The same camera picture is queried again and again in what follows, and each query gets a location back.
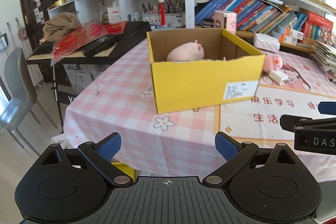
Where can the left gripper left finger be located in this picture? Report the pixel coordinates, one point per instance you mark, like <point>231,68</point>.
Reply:
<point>99,156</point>

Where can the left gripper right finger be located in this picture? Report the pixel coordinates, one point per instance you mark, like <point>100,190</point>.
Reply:
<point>238,157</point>

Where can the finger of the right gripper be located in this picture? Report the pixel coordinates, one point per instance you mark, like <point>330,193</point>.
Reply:
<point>328,108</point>
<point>290,122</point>

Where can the pink plush pig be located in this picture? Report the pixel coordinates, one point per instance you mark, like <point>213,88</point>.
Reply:
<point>191,51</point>
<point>272,63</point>

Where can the cartoon desk mat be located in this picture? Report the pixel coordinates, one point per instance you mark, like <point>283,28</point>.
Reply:
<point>258,119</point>

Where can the white eraser block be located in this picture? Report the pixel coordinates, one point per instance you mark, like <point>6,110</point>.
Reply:
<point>278,77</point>

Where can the stack of papers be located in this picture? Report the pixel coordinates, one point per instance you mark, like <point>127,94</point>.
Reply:
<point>324,54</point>

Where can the pink checkered tablecloth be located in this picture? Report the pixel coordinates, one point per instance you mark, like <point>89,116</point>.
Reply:
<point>122,100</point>

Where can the yellow cardboard box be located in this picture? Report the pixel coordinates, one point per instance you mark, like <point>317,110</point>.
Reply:
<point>229,71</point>

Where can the white quilted pouch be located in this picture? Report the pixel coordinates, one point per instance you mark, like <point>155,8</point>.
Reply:
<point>266,42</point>

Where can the grey chair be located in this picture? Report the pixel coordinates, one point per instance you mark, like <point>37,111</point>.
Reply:
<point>24,96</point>

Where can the red packaged decorations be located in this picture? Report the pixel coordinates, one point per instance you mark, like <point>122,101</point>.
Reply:
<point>84,36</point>

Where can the black electronic keyboard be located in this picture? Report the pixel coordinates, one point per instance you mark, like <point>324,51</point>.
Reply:
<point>107,51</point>

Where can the pink cylindrical canister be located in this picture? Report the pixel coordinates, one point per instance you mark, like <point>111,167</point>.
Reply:
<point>226,20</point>

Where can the tan crumpled cloth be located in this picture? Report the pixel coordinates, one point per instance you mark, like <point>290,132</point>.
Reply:
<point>59,26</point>

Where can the red tassel ornament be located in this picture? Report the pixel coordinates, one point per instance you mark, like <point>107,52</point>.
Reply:
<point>162,12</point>

